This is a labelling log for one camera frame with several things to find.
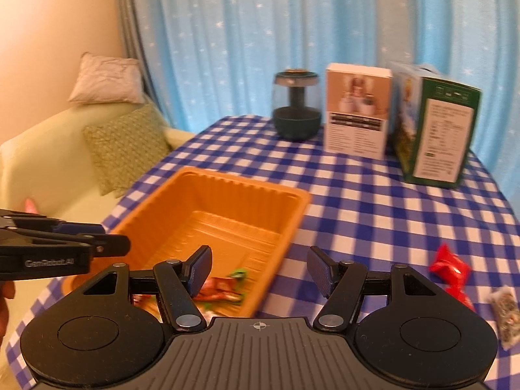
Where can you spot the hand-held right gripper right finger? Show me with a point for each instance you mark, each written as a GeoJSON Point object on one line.
{"type": "Point", "coordinates": [321, 272]}

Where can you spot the grey curtain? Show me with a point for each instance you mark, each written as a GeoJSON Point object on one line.
{"type": "Point", "coordinates": [130, 28]}

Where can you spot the pink star toy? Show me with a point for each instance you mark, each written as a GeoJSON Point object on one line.
{"type": "Point", "coordinates": [30, 206]}

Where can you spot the orange plastic tray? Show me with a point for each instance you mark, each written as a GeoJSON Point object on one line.
{"type": "Point", "coordinates": [243, 207]}

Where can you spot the blue star curtain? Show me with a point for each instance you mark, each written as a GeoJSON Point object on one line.
{"type": "Point", "coordinates": [243, 28]}

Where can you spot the dark green glass humidifier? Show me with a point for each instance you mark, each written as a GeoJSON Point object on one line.
{"type": "Point", "coordinates": [295, 118]}

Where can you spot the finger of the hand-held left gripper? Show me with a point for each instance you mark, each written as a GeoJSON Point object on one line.
{"type": "Point", "coordinates": [77, 229]}
{"type": "Point", "coordinates": [111, 245]}

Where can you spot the person's left hand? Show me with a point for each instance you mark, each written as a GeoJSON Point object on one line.
{"type": "Point", "coordinates": [5, 313]}

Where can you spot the grey green snack packet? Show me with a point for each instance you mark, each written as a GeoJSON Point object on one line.
{"type": "Point", "coordinates": [503, 317]}

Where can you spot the white pillow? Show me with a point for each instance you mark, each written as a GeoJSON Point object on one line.
{"type": "Point", "coordinates": [105, 77]}

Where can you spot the green zigzag cushion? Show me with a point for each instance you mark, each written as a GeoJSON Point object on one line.
{"type": "Point", "coordinates": [126, 146]}

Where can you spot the blue white checked tablecloth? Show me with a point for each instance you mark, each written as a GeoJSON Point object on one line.
{"type": "Point", "coordinates": [365, 219]}

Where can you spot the white product box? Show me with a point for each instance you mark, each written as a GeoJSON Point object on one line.
{"type": "Point", "coordinates": [357, 113]}

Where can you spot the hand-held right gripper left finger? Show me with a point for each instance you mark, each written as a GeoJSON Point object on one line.
{"type": "Point", "coordinates": [201, 270]}

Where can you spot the light green sofa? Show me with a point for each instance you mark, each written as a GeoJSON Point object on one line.
{"type": "Point", "coordinates": [40, 170]}

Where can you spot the green carton box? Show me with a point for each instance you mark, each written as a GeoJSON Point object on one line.
{"type": "Point", "coordinates": [438, 138]}

